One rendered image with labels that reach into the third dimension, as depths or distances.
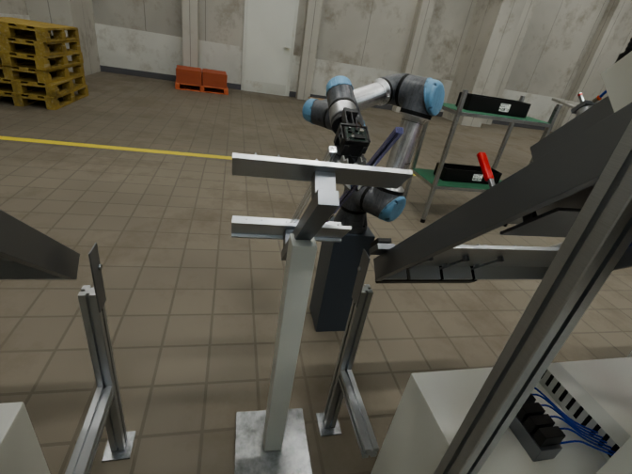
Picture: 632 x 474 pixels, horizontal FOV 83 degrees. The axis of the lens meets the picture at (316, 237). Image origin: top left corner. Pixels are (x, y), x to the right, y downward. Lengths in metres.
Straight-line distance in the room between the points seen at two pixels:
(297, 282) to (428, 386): 0.37
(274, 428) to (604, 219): 1.09
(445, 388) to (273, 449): 0.71
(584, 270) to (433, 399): 0.48
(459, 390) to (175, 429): 0.98
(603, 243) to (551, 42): 11.69
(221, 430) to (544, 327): 1.17
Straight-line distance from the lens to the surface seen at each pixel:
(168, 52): 9.26
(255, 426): 1.46
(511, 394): 0.59
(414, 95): 1.38
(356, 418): 1.15
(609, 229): 0.47
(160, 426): 1.50
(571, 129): 0.62
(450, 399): 0.88
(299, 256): 0.83
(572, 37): 12.49
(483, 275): 1.22
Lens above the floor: 1.24
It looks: 28 degrees down
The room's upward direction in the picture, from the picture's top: 10 degrees clockwise
